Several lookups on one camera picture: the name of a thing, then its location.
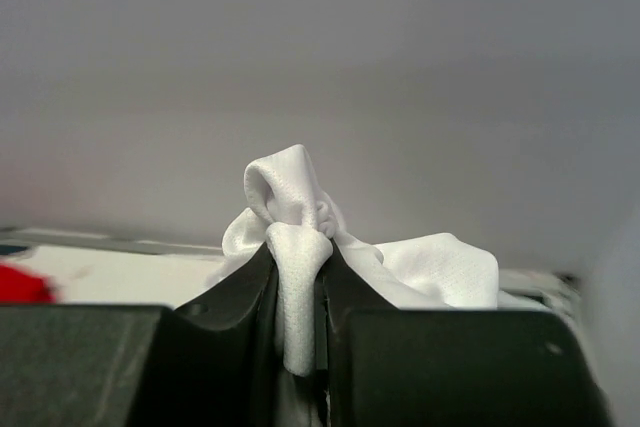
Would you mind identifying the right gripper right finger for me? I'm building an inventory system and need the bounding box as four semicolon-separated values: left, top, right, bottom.
315;252;613;427

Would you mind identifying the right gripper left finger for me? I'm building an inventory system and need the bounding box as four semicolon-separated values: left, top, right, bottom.
1;247;278;426

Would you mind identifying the white t shirt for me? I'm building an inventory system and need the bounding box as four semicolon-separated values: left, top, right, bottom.
215;144;499;426

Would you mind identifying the folded red t shirt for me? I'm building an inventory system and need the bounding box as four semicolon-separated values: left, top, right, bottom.
0;262;58;304

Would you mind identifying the blue label sticker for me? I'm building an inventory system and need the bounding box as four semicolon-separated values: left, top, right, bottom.
0;244;33;257

